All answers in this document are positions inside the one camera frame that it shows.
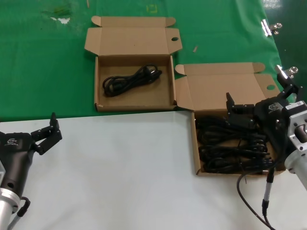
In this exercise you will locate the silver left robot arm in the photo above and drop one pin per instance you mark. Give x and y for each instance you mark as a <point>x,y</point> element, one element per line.
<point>6,206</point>

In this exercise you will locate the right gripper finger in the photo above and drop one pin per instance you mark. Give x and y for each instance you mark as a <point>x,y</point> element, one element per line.
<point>292,93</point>
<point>242,113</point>

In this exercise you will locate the silver binder clip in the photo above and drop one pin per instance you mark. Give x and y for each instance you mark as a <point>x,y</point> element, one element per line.
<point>291,71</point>
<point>266,27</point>

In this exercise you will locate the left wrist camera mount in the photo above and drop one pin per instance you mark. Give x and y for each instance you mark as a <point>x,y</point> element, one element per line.
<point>2,170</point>

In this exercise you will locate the cardboard box with round hole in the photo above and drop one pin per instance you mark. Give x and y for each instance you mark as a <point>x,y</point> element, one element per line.
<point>134,40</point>
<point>216,88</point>

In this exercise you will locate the green table cloth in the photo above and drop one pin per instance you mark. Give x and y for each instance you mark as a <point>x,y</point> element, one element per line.
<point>48,72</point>

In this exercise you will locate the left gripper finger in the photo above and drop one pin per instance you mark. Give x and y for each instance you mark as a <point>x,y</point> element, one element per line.
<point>51,142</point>
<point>54,127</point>

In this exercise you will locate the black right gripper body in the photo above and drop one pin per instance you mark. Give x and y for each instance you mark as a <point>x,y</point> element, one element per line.
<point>273,119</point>

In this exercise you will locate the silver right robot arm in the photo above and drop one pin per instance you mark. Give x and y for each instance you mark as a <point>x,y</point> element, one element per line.
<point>297,165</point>

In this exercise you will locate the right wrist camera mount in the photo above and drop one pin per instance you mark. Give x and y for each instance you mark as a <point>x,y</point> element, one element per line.
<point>297,124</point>

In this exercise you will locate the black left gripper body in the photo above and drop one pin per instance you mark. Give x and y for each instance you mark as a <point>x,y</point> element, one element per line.
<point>14,158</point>

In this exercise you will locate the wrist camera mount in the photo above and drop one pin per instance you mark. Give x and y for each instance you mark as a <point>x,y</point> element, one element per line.
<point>297,124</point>
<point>2,170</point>

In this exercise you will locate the short wooden stick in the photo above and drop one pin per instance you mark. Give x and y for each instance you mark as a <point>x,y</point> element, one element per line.
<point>195,48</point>

